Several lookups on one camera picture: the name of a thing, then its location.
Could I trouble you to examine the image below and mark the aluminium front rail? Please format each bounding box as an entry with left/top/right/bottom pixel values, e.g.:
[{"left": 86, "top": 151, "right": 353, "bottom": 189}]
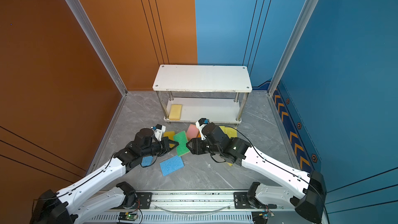
[{"left": 83, "top": 187, "right": 309, "bottom": 224}]

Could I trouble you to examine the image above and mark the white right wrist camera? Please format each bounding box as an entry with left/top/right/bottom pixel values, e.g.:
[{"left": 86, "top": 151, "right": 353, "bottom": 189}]
[{"left": 195, "top": 118, "right": 209, "bottom": 141}]

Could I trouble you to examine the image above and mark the lime porous sponge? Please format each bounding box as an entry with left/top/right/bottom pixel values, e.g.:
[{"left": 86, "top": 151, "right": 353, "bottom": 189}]
[
  {"left": 219, "top": 126, "right": 226, "bottom": 134},
  {"left": 224, "top": 127, "right": 237, "bottom": 138}
]

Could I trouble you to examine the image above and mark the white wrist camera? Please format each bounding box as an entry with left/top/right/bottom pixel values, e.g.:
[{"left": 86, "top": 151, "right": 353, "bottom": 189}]
[
  {"left": 151, "top": 124, "right": 166, "bottom": 141},
  {"left": 195, "top": 118, "right": 209, "bottom": 141}
]

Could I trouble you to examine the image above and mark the yellow sponge near left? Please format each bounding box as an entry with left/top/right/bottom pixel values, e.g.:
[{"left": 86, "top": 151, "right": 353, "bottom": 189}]
[{"left": 163, "top": 131, "right": 175, "bottom": 141}]

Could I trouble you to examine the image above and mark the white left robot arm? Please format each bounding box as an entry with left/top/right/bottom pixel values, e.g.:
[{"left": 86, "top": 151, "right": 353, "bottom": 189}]
[{"left": 30, "top": 125, "right": 179, "bottom": 224}]

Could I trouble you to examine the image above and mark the lime porous sponge right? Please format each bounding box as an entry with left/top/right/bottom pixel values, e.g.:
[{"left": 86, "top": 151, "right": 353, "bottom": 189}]
[{"left": 224, "top": 127, "right": 237, "bottom": 138}]

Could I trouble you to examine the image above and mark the lime porous sponge left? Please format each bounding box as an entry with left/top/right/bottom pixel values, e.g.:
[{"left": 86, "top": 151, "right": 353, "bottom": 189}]
[{"left": 219, "top": 126, "right": 226, "bottom": 134}]

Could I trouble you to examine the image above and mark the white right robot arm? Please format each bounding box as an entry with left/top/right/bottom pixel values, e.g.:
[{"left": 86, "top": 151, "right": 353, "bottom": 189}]
[{"left": 186, "top": 118, "right": 330, "bottom": 224}]

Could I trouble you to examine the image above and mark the green circuit board right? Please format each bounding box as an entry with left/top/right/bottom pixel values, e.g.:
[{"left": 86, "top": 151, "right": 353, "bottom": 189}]
[{"left": 251, "top": 212, "right": 275, "bottom": 224}]

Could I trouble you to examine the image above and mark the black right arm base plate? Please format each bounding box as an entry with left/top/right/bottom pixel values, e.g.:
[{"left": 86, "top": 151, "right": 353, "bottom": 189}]
[{"left": 233, "top": 192, "right": 277, "bottom": 209}]

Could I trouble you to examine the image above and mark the green circuit board left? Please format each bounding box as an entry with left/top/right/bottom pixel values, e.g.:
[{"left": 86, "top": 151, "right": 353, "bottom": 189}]
[{"left": 117, "top": 212, "right": 138, "bottom": 223}]

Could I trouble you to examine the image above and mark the aluminium corner post left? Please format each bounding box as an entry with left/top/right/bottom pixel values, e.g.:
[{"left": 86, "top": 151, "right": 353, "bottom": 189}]
[{"left": 50, "top": 0, "right": 129, "bottom": 96}]

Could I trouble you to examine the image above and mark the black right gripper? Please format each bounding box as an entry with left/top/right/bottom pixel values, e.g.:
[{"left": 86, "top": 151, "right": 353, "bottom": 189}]
[{"left": 184, "top": 137, "right": 223, "bottom": 156}]

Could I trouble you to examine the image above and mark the pink sponge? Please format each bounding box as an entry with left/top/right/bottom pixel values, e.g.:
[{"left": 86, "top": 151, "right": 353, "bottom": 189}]
[{"left": 186, "top": 124, "right": 200, "bottom": 141}]

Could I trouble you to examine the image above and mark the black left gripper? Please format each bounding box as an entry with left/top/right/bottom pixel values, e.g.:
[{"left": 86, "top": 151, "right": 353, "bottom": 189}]
[{"left": 141, "top": 136, "right": 180, "bottom": 159}]

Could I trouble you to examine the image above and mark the pale yellow sponge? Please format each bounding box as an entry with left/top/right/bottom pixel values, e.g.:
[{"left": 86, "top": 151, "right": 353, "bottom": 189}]
[{"left": 169, "top": 104, "right": 182, "bottom": 120}]

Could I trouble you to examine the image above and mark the green circuit board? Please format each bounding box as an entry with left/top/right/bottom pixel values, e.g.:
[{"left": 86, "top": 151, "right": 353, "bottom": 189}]
[
  {"left": 117, "top": 212, "right": 138, "bottom": 223},
  {"left": 251, "top": 212, "right": 275, "bottom": 224}
]

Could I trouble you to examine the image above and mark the aluminium corner post right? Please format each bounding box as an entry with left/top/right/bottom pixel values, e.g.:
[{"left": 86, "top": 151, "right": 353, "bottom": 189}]
[{"left": 267, "top": 0, "right": 319, "bottom": 96}]

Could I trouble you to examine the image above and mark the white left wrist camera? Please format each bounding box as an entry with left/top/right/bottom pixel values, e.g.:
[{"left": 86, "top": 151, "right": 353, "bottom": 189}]
[{"left": 151, "top": 124, "right": 166, "bottom": 141}]

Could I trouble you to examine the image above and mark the green sponge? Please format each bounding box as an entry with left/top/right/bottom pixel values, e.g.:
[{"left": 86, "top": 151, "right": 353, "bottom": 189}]
[{"left": 173, "top": 131, "right": 190, "bottom": 157}]

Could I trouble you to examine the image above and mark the white two-tier shelf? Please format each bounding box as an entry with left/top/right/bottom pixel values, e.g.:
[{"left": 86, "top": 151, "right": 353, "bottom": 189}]
[{"left": 153, "top": 64, "right": 252, "bottom": 125}]

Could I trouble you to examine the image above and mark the aluminium corner post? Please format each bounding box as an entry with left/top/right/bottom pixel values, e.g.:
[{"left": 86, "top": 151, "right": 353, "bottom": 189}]
[
  {"left": 267, "top": 0, "right": 319, "bottom": 96},
  {"left": 50, "top": 0, "right": 129, "bottom": 96}
]

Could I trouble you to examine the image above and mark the blue sponge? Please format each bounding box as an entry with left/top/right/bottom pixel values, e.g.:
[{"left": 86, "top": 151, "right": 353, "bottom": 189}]
[
  {"left": 160, "top": 156, "right": 184, "bottom": 176},
  {"left": 141, "top": 156, "right": 155, "bottom": 168}
]

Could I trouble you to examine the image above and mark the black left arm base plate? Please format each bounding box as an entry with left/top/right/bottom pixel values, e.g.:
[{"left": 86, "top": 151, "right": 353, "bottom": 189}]
[{"left": 134, "top": 192, "right": 153, "bottom": 209}]

